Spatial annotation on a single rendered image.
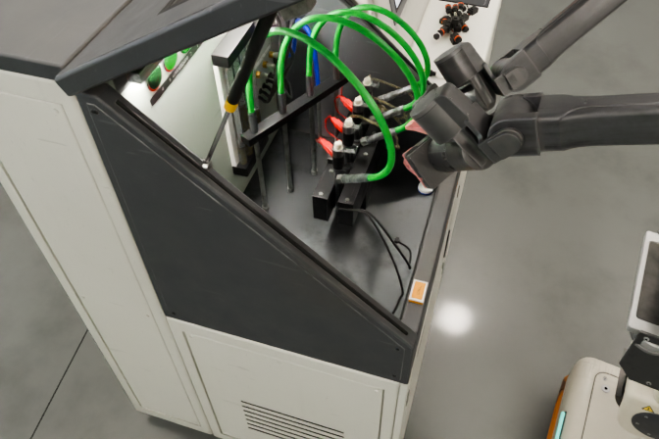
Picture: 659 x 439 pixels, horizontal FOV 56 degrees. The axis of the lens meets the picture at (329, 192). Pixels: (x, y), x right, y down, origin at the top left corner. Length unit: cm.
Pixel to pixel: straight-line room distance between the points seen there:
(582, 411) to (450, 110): 135
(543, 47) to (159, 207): 73
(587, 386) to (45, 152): 161
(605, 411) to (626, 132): 134
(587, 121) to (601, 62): 295
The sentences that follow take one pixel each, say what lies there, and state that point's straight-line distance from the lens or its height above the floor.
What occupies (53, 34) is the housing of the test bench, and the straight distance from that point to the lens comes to 110.
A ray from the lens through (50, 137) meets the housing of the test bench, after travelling 117.
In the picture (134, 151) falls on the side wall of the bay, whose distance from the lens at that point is 107.
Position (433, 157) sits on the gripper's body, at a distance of 94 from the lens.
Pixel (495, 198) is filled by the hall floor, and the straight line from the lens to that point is 283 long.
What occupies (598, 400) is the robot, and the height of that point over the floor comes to 28.
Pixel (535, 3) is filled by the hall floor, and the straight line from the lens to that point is 418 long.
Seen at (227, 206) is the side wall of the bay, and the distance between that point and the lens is 107.
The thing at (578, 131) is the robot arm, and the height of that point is 152.
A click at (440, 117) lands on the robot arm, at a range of 85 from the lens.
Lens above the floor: 204
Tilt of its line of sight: 47 degrees down
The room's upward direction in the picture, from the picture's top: 2 degrees counter-clockwise
